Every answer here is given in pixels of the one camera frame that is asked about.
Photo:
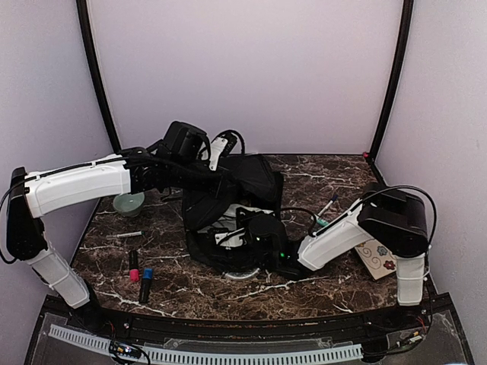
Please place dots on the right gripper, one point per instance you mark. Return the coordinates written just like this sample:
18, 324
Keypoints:
244, 217

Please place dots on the black backpack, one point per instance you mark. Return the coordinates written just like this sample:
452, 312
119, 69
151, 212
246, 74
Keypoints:
251, 184

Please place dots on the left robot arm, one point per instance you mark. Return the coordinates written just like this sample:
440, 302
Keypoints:
34, 199

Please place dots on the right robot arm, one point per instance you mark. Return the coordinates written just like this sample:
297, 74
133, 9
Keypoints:
395, 216

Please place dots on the small white marker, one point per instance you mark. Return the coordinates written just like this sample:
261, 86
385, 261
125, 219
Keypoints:
328, 205

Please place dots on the pale green ceramic bowl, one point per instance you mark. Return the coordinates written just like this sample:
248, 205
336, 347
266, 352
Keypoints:
129, 205

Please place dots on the green tip white pen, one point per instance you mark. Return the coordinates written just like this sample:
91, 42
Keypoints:
125, 235

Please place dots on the floral ceramic tile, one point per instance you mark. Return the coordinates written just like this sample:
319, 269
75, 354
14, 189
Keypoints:
378, 259

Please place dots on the pink cap black marker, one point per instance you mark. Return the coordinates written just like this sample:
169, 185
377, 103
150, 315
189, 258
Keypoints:
133, 266

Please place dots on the blue cap black marker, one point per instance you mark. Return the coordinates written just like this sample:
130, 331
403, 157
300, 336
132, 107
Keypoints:
145, 286

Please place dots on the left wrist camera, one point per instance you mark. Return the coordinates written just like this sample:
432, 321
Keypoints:
221, 146

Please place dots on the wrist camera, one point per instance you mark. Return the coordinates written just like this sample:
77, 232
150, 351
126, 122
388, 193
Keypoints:
221, 146
230, 240

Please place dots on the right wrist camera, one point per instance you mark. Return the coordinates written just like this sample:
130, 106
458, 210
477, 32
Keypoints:
230, 240

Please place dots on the white slotted cable duct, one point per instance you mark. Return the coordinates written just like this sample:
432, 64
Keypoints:
177, 351

